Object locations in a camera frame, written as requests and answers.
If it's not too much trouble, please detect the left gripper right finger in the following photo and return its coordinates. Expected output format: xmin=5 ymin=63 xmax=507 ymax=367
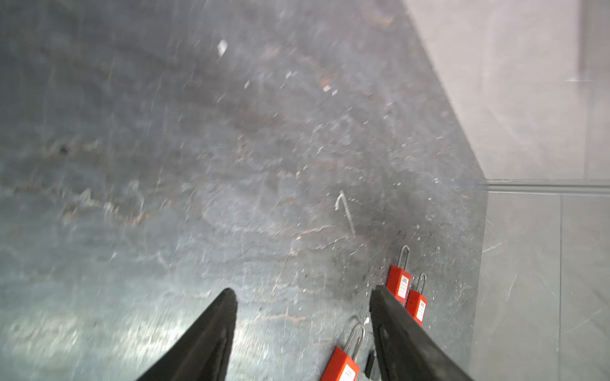
xmin=369 ymin=286 xmax=472 ymax=380

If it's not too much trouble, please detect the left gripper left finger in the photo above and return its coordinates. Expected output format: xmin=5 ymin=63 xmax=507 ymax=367
xmin=139 ymin=288 xmax=238 ymax=381

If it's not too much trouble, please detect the red padlock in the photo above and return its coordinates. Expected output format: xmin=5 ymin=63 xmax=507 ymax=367
xmin=405 ymin=272 xmax=427 ymax=326
xmin=320 ymin=322 xmax=365 ymax=381
xmin=385 ymin=245 xmax=412 ymax=306

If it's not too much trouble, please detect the small black padlock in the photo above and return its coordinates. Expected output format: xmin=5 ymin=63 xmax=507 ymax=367
xmin=365 ymin=350 xmax=376 ymax=379

